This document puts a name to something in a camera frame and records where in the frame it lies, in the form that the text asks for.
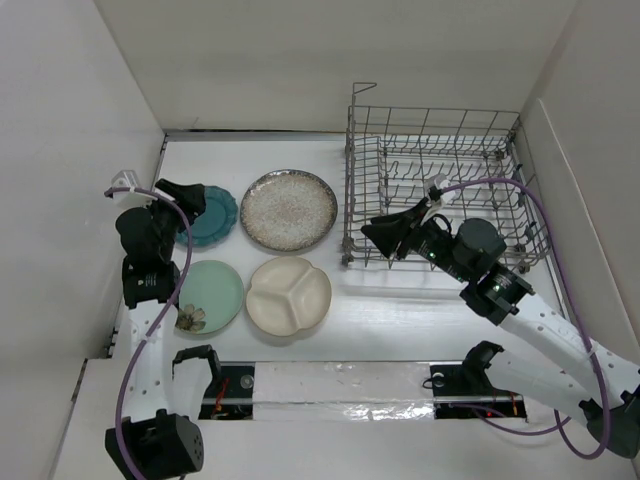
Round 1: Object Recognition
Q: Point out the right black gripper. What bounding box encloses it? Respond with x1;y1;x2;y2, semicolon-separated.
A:
359;197;472;283

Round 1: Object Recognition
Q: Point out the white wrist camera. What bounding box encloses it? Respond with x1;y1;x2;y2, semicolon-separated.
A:
107;170;148;210
423;174;457;221

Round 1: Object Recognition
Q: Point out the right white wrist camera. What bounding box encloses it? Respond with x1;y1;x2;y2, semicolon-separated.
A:
423;174;457;221

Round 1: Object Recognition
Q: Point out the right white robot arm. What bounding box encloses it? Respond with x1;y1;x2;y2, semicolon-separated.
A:
361;208;639;459

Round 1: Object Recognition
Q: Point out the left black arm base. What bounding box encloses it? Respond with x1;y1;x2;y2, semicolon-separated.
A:
199;362;256;420

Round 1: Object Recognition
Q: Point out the dark teal scalloped plate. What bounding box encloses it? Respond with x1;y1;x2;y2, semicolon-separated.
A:
191;186;239;248

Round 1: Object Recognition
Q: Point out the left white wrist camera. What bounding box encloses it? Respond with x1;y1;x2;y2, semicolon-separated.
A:
107;170;148;210

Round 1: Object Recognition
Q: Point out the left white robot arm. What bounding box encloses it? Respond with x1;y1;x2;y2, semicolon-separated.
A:
104;170;223;479

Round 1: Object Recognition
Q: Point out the speckled brown round plate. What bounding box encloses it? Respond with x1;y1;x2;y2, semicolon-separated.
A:
240;169;338;252

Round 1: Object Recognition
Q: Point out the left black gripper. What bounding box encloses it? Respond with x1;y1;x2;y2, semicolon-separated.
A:
133;181;203;261

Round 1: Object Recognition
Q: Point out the silver foil tape strip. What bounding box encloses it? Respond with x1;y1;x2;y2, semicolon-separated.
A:
252;362;435;422

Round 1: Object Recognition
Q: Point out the mint green flower plate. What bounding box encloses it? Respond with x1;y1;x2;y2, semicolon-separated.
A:
175;260;244;335

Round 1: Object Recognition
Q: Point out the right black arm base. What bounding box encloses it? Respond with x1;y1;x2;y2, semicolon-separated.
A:
422;363;527;420

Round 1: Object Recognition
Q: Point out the cream divided plate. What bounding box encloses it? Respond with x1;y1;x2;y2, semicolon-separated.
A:
245;256;332;337

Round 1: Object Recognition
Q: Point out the grey wire dish rack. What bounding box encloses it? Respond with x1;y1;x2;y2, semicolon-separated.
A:
341;81;549;274

